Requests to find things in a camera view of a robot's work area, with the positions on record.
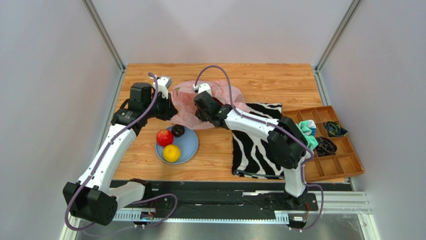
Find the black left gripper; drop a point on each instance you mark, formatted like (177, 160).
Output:
(170, 111)

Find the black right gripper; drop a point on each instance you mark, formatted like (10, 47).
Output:
(198, 102)

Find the pink peach-print plastic bag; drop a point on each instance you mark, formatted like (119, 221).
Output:
(193, 99)

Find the yellow lemon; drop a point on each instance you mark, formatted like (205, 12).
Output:
(171, 153)

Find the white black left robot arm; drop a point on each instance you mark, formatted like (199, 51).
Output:
(90, 200)

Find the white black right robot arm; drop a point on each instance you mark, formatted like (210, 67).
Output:
(288, 146)

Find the dark purple mangosteen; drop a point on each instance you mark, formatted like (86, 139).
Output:
(178, 130)

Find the red apple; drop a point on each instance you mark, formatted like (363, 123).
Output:
(164, 137)

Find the blue plate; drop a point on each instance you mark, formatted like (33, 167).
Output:
(188, 145)

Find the black white zebra towel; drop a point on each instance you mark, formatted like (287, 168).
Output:
(251, 156)

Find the teal white blue sock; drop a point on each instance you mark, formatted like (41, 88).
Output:
(309, 129)

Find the dark brown patterned cloth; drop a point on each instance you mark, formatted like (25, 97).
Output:
(325, 147)

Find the dark blue yellow patterned cloth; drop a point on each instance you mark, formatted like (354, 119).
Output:
(334, 129)

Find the wooden compartment tray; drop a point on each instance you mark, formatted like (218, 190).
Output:
(335, 156)

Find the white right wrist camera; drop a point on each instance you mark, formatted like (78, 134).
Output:
(203, 87)

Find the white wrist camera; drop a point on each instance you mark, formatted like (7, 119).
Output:
(203, 87)
(161, 84)

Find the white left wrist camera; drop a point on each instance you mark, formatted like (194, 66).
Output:
(161, 84)

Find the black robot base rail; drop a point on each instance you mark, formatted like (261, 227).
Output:
(220, 200)

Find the left aluminium frame post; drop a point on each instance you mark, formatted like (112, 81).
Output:
(97, 20)

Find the aluminium frame rail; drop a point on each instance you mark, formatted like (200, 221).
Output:
(338, 33)

